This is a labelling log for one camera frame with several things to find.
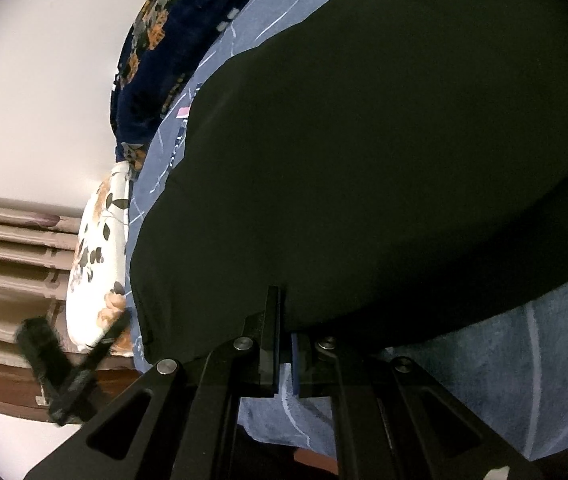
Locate black pants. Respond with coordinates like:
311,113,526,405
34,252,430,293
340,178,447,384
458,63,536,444
130,0,568,362

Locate white floral pillow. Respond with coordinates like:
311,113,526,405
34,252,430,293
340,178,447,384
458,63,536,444
65,162,131,351

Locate wooden slatted headboard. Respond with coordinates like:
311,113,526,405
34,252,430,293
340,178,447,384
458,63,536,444
0,192,141,423

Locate blue grid-pattern blanket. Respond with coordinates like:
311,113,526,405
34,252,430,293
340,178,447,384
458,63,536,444
127,0,568,459

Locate navy floral quilt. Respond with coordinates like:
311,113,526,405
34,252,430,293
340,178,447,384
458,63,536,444
109,0,250,170

